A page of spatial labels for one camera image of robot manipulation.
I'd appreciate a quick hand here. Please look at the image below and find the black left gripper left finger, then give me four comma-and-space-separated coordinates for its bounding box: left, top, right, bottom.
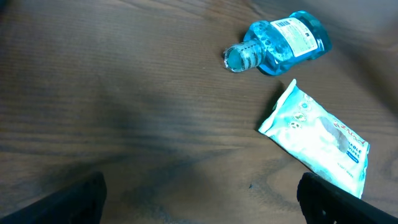
1, 172, 107, 224

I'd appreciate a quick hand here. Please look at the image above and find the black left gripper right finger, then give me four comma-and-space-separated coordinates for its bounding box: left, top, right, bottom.
297, 172, 397, 224

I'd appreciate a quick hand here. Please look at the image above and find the light blue candy packet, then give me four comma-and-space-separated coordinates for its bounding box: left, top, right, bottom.
259, 80, 370, 198

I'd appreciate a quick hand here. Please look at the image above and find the teal mouthwash bottle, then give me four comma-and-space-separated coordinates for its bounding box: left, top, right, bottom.
224, 11, 332, 76

